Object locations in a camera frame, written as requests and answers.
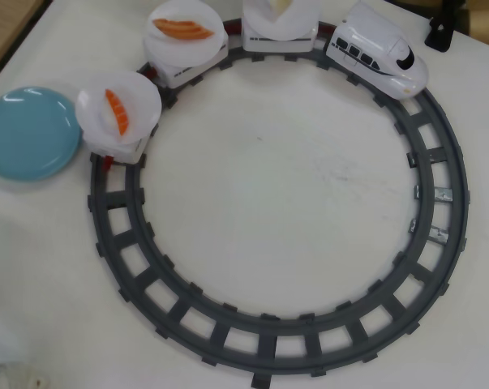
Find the striped orange shrimp nigiri sushi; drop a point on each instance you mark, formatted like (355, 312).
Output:
(183, 27)

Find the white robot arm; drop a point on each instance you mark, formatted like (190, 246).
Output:
(9, 373)

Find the orange salmon nigiri sushi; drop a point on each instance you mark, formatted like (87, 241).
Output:
(118, 109)

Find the pale white nigiri sushi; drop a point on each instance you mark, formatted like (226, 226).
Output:
(280, 5)

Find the white Shinkansen toy locomotive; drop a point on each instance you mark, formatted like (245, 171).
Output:
(374, 44)

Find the blue round dish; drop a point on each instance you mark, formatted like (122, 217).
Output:
(29, 138)

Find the white round plastic plate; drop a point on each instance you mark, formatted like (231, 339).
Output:
(175, 48)
(297, 24)
(138, 97)

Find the grey circular toy train track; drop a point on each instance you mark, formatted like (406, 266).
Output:
(268, 348)

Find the black table clamp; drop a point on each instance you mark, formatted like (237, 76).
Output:
(438, 36)

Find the brown wooden furniture piece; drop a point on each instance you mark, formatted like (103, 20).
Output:
(5, 24)

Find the brown cardboard box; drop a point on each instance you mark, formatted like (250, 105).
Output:
(483, 20)

